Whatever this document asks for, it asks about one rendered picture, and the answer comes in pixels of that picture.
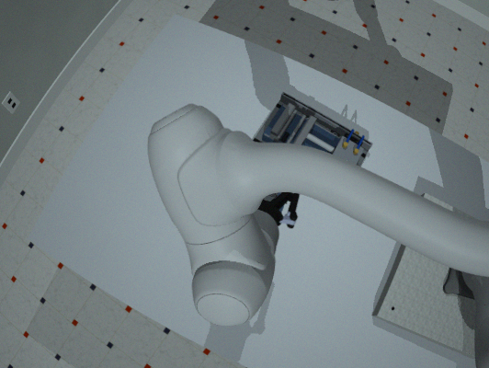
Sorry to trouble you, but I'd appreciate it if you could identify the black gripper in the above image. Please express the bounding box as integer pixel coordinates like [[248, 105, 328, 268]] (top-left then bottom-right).
[[258, 192, 300, 228]]

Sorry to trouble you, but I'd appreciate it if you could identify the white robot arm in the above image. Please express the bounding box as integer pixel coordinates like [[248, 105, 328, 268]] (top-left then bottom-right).
[[147, 104, 489, 368]]

